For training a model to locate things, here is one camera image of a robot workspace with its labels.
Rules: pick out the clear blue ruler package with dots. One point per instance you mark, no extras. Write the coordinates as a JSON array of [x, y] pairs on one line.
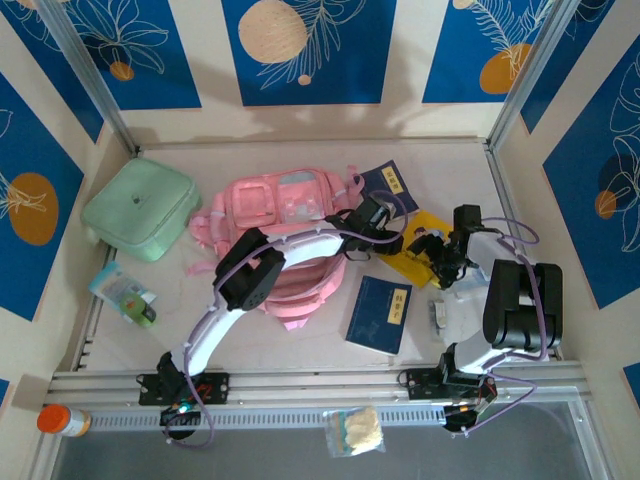
[[477, 287]]

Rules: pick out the aluminium frame post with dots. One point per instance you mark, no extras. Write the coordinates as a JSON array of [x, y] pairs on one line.
[[530, 75], [90, 75]]

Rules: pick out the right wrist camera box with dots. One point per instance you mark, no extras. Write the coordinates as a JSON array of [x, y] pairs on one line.
[[467, 217]]

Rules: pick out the clear bag of snacks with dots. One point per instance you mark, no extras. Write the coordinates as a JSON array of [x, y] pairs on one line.
[[357, 430]]

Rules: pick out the pink backpack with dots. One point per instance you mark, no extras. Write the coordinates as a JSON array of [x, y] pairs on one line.
[[295, 200]]

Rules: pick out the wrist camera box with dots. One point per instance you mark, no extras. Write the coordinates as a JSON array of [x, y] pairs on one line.
[[372, 210], [467, 217]]

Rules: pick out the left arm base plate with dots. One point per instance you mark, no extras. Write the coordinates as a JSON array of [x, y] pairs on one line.
[[220, 387]]

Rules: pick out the aluminium mounting rail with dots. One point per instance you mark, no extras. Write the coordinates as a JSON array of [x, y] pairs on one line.
[[310, 382]]

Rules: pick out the mint green zip case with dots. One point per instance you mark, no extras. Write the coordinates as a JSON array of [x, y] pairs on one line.
[[140, 210]]

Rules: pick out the green correction tape dispenser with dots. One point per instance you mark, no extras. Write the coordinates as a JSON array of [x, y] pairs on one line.
[[140, 310]]

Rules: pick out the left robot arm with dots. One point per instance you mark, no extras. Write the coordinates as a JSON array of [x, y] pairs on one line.
[[210, 330]]

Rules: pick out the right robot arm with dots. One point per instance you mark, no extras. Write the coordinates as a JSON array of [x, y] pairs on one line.
[[520, 300]]

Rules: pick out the yellow book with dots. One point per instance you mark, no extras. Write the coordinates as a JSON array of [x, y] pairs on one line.
[[415, 265]]

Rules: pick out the small blue book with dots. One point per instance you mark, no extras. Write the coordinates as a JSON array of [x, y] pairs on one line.
[[385, 180]]

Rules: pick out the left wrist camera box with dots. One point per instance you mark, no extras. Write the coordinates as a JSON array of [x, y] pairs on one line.
[[372, 210]]

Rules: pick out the orange capped bottle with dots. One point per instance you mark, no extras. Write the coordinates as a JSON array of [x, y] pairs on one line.
[[57, 420]]

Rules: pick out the aluminium side rail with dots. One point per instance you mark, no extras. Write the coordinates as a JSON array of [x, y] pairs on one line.
[[92, 320], [505, 190]]

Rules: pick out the large blue book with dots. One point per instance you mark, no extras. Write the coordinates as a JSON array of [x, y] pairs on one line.
[[377, 315]]

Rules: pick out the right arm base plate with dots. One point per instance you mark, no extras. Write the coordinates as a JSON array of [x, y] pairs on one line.
[[420, 385]]

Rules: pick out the green snack packet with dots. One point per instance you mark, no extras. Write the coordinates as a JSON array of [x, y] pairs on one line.
[[112, 285]]

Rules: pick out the blue floral wall poster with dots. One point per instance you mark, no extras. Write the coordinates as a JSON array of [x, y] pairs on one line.
[[450, 50], [150, 75], [350, 75], [575, 225], [20, 280], [50, 75], [575, 75]]

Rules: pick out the small clear packet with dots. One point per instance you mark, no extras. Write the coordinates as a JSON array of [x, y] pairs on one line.
[[437, 320]]

